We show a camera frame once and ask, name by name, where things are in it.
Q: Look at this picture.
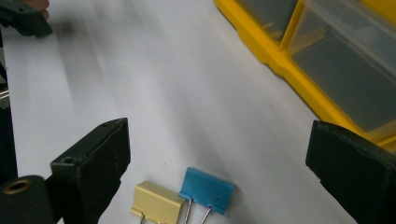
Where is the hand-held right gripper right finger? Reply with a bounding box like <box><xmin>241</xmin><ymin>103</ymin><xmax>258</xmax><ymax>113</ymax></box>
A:
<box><xmin>305</xmin><ymin>119</ymin><xmax>396</xmax><ymax>224</ymax></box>

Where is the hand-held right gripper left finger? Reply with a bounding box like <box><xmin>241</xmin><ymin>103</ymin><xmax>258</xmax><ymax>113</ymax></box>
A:
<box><xmin>46</xmin><ymin>117</ymin><xmax>131</xmax><ymax>224</ymax></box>

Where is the yellow binder clip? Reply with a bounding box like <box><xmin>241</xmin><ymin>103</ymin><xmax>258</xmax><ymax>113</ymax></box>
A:
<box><xmin>130</xmin><ymin>180</ymin><xmax>187</xmax><ymax>224</ymax></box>

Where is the yellow plastic organizer cabinet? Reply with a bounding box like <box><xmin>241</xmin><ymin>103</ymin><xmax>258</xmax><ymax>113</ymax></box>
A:
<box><xmin>213</xmin><ymin>0</ymin><xmax>396</xmax><ymax>153</ymax></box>

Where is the blue binder clip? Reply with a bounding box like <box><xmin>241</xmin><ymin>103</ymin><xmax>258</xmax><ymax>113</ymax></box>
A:
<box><xmin>178</xmin><ymin>166</ymin><xmax>236</xmax><ymax>224</ymax></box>

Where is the set of clear drawers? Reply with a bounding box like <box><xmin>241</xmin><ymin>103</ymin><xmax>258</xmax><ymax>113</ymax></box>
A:
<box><xmin>234</xmin><ymin>0</ymin><xmax>396</xmax><ymax>133</ymax></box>

